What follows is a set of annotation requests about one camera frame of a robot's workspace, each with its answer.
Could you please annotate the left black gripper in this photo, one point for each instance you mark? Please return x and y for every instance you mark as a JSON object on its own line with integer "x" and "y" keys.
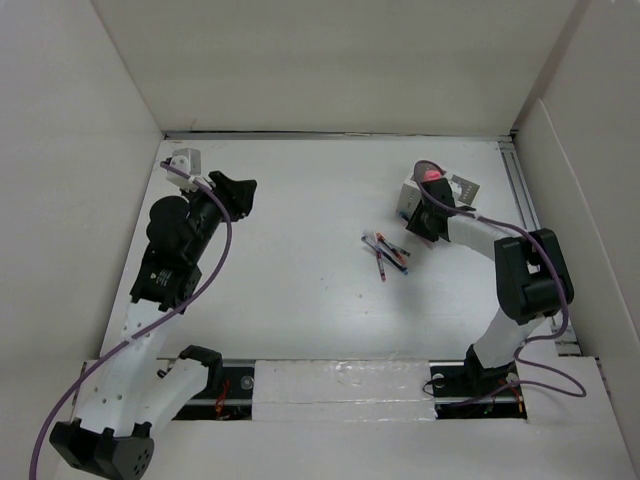
{"x": 234, "y": 194}

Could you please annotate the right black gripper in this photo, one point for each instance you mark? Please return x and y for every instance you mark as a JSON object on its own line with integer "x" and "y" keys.
{"x": 416, "y": 224}

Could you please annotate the pink eraser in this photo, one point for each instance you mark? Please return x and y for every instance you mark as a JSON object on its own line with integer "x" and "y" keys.
{"x": 432, "y": 175}

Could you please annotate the red capped pen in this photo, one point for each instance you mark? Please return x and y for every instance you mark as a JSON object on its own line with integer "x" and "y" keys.
{"x": 380, "y": 264}

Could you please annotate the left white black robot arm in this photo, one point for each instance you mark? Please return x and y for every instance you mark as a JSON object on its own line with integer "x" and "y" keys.
{"x": 112, "y": 433}

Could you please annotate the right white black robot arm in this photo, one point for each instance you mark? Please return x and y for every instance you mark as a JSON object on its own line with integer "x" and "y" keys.
{"x": 532, "y": 284}

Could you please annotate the white two-slot pen holder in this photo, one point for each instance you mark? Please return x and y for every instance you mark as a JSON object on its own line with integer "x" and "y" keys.
{"x": 464, "y": 191}

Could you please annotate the orange tipped clear pen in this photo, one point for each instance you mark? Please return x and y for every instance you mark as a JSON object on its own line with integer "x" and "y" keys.
{"x": 396, "y": 250}

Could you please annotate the blue clear pen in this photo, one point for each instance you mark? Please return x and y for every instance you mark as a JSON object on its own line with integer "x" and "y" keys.
{"x": 393, "y": 262}

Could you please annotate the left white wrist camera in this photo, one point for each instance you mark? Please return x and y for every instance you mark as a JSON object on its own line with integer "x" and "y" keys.
{"x": 182, "y": 167}

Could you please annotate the aluminium rail front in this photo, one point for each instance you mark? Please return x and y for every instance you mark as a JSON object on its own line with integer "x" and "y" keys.
{"x": 130, "y": 391}

